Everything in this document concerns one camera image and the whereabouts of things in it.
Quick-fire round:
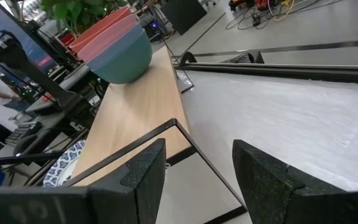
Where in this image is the orange plastic bowl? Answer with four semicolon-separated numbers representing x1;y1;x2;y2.
68;5;132;54

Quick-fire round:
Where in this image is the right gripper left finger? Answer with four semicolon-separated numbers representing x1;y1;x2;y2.
88;138;167;224

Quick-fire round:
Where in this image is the teal plastic bowl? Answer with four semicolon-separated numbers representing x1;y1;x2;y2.
91;29;154;85

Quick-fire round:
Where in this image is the white blue patterned paper bowl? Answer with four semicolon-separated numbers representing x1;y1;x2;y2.
43;139;86;188

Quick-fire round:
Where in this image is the black floor cable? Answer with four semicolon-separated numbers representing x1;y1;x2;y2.
225;4;270;31

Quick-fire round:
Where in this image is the black metal shelf frame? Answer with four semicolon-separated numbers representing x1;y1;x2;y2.
62;27;248;224

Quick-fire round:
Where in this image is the black bag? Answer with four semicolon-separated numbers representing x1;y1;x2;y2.
221;51;265;65

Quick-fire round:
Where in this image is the black device blue light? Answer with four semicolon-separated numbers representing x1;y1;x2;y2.
141;18;164;41

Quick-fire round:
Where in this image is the red box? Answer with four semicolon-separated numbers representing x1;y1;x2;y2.
60;32;76;47

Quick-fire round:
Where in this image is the green potted plant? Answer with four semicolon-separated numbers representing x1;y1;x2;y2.
39;0;130;35

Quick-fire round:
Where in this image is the black table edge rail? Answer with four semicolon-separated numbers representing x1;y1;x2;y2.
174;62;358;85

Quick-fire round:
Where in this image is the black board panel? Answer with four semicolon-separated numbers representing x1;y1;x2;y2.
160;0;208;35

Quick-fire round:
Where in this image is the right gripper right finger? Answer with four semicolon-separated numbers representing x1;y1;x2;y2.
232;139;347;224

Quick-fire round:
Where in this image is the black horizontal frame bar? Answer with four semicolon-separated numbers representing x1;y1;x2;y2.
0;151;65;168

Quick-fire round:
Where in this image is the monitor with blue screen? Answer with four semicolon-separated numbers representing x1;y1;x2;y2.
0;1;57;72

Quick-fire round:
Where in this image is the blue plastic bowl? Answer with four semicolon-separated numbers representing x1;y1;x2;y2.
85;21;145;71

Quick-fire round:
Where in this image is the wooden shelf board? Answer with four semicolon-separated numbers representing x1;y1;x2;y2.
71;46;195;187

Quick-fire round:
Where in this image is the grey desk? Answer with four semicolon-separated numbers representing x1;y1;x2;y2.
25;63;93;113

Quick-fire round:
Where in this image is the pink plastic bowl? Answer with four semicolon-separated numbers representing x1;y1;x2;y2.
76;14;139;63

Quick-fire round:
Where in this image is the yellow floor cable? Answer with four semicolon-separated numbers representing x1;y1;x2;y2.
267;0;295;22

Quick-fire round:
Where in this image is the black keyboard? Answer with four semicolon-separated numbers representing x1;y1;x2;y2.
4;121;43;146

